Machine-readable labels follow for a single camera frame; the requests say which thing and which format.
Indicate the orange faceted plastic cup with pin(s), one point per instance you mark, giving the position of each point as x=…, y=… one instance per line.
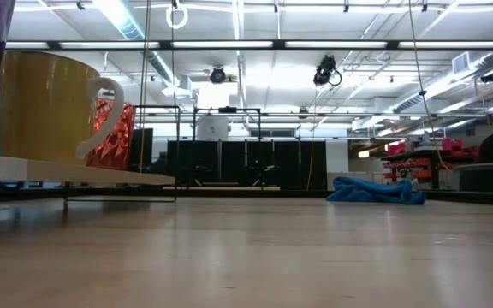
x=116, y=141

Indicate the black partition panels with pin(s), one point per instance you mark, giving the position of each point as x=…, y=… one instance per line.
x=289, y=164

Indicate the black round ceiling fixture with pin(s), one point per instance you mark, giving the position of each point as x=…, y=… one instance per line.
x=217, y=75

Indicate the blue cloth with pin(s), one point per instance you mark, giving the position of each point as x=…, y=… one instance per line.
x=370, y=190

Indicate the black overhead beam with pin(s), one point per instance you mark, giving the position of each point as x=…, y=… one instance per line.
x=165, y=44

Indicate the red storage bins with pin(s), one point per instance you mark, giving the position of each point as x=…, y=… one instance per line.
x=422, y=164

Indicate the grey black office chair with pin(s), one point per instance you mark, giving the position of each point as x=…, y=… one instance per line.
x=486, y=177

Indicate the black metal table frame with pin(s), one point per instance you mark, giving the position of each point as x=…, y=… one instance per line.
x=251, y=193

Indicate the background black station frame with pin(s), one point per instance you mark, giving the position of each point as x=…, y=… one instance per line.
x=227, y=110

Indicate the black overhead camera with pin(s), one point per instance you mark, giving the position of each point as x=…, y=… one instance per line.
x=325, y=68

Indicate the wooden shelf black metal frame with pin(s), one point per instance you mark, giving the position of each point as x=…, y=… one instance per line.
x=79, y=172

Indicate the silver ceiling duct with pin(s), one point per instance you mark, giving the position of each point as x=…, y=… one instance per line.
x=131, y=27

